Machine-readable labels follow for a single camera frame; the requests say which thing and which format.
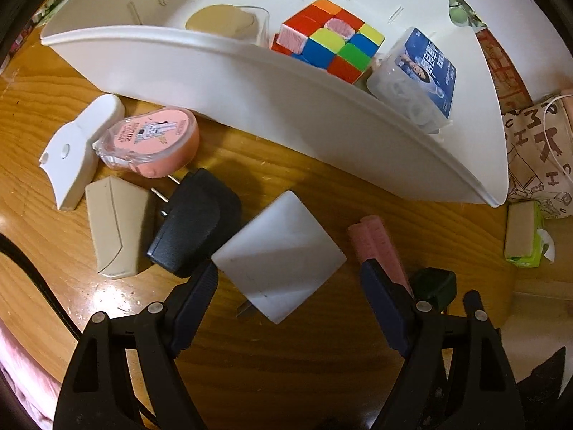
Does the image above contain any clear box with blue label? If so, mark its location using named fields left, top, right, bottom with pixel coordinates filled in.
left=366, top=27, right=459, bottom=137

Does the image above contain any white square charger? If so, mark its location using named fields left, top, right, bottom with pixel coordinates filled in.
left=210, top=190, right=347, bottom=325

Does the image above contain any looped black cable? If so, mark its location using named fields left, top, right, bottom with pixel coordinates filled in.
left=0, top=233, right=86, bottom=345

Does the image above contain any brown cardboard with drawing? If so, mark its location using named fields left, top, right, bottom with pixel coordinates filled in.
left=475, top=27, right=533, bottom=113

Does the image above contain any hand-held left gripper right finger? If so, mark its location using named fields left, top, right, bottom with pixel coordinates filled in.
left=360, top=259, right=524, bottom=430

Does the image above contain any pink bar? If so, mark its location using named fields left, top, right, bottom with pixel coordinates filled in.
left=348, top=216, right=415, bottom=298

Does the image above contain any gold round compact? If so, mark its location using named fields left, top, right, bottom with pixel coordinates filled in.
left=186, top=4, right=256, bottom=41

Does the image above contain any white plastic bin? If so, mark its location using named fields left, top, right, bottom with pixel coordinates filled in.
left=40, top=0, right=511, bottom=209

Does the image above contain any white cable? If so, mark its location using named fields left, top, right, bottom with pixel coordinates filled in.
left=539, top=92, right=573, bottom=162

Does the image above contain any beige letter-print fabric bag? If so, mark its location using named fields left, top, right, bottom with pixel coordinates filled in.
left=499, top=94, right=573, bottom=220

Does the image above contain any colourful puzzle cube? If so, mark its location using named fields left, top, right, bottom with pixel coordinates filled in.
left=271, top=0, right=386, bottom=86

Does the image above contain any green tissue pack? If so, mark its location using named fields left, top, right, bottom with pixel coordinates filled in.
left=504, top=201, right=556, bottom=269

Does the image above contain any white fan-shaped scraper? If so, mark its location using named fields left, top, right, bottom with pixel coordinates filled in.
left=38, top=94, right=126, bottom=211

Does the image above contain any pink cloth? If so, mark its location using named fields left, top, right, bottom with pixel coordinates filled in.
left=0, top=318, right=63, bottom=430

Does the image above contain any pink correction tape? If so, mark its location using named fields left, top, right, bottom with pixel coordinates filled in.
left=92, top=106, right=201, bottom=179

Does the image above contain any black plug adapter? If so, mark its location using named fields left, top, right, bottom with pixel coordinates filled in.
left=147, top=168, right=242, bottom=278

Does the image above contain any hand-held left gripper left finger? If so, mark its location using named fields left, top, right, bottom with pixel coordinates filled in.
left=54, top=261, right=220, bottom=430

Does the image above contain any beige wedge-shaped case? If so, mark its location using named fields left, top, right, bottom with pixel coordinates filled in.
left=85, top=176, right=155, bottom=278

